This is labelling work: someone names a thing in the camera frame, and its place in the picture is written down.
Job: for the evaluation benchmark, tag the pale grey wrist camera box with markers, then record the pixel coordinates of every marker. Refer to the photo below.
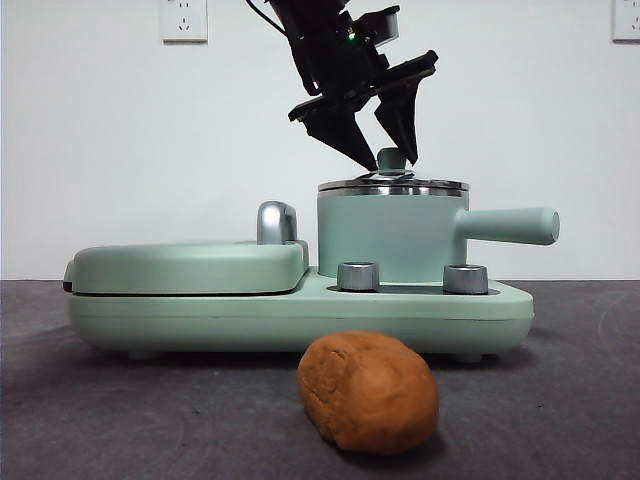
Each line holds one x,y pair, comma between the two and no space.
387,24

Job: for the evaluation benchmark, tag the brown potato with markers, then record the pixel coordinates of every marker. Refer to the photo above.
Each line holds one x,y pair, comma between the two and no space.
370,390

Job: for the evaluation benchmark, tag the glass lid with green knob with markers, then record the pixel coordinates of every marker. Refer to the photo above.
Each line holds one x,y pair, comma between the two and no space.
391,161

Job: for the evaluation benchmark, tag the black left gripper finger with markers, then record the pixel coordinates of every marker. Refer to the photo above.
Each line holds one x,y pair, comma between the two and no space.
345,135
400,120

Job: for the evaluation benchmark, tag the mint green breakfast machine base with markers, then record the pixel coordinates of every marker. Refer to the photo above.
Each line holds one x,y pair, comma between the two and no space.
300,325

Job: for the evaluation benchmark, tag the white wall socket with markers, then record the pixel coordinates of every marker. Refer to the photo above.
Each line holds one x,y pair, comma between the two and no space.
184,22
627,22

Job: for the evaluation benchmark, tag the silver control knob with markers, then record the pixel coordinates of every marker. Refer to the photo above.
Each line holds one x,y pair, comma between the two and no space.
359,276
466,279

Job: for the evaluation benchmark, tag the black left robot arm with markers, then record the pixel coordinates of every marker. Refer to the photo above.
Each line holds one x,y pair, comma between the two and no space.
310,15

